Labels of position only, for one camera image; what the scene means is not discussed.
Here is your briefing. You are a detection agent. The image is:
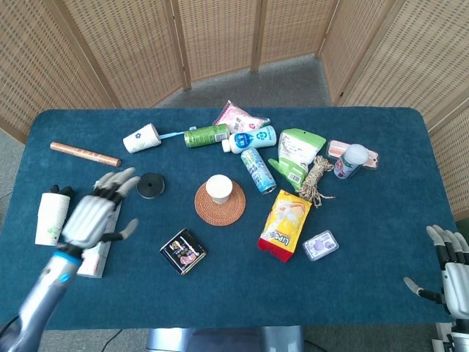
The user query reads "stack of white paper cups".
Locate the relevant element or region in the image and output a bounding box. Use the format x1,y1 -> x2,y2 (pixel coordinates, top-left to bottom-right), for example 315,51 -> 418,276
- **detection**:
34,191 -> 72,247

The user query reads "white paper cup blue logo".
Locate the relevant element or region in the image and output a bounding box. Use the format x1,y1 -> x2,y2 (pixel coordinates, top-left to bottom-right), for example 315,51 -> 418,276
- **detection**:
122,123 -> 162,154

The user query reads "black rectangular tin can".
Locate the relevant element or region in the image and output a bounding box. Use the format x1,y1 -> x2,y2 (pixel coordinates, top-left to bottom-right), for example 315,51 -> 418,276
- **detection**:
159,228 -> 208,276

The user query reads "yellow snack bag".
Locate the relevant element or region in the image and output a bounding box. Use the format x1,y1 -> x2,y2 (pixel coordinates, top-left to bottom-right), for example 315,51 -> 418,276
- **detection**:
257,189 -> 313,263

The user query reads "black rubber object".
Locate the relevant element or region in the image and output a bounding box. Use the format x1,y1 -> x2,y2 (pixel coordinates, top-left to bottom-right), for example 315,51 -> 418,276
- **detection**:
49,184 -> 75,197

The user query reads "green and white pouch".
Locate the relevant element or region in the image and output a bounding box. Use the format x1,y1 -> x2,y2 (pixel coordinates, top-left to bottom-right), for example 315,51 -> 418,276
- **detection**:
267,128 -> 327,191

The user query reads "copper coloured tube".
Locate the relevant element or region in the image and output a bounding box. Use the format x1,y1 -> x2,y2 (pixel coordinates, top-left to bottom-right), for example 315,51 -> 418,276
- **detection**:
49,141 -> 122,169

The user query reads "plain white paper cup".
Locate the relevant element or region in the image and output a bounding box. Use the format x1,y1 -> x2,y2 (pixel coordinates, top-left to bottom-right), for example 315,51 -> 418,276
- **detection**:
204,174 -> 233,205

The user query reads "black floor cable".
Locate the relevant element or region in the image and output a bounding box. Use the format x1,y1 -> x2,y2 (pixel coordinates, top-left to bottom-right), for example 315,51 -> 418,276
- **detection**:
98,329 -> 124,352

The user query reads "green drink can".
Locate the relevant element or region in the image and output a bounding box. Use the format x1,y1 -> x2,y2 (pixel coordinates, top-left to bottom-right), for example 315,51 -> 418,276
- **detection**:
182,123 -> 231,149

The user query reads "woven bamboo folding screen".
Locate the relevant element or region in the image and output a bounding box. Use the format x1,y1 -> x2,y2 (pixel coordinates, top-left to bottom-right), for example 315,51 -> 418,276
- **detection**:
0,0 -> 339,144
318,0 -> 469,221

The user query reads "pink snack bag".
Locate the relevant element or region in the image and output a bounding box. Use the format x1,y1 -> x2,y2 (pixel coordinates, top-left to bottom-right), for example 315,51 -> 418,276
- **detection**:
212,100 -> 271,135

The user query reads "long tea packet box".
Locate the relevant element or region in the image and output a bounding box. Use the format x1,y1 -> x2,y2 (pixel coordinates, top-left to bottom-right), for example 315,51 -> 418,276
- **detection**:
75,199 -> 124,279

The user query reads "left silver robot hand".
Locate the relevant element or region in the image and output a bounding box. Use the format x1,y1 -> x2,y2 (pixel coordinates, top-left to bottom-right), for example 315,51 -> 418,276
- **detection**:
57,166 -> 141,258

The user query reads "bundle of braided rope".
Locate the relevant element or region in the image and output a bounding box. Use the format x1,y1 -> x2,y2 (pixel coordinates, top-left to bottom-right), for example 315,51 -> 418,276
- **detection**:
295,155 -> 336,209

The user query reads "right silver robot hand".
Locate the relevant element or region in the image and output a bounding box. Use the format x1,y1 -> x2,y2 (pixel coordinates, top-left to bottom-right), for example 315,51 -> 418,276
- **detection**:
403,224 -> 469,320

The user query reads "pink blister pack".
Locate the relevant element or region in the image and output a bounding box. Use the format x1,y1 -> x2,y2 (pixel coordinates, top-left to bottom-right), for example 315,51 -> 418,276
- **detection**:
325,139 -> 380,171

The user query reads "small purple plastic box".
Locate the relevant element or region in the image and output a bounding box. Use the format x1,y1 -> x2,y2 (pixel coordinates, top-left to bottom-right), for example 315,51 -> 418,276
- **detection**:
302,230 -> 340,263

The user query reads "black round disc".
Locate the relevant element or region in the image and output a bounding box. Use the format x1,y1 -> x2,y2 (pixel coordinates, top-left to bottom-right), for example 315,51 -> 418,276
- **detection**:
136,172 -> 166,200

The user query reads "white bottle blue label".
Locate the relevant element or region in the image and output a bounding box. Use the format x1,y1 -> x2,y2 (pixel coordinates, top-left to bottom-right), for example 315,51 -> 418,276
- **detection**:
221,125 -> 277,155

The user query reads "clear jar white lid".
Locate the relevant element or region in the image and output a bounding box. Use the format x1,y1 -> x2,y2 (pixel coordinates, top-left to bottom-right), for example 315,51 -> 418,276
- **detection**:
333,143 -> 369,180

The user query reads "round woven brown coaster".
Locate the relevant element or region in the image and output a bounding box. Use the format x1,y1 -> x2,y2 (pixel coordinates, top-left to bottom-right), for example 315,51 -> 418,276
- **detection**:
193,180 -> 247,227

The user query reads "blue drink can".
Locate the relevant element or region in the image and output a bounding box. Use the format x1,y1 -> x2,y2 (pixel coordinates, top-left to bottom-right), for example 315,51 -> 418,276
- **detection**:
240,147 -> 278,195

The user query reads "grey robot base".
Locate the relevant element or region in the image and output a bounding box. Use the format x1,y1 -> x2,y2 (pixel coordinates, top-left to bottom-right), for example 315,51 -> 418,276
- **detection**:
145,325 -> 306,352

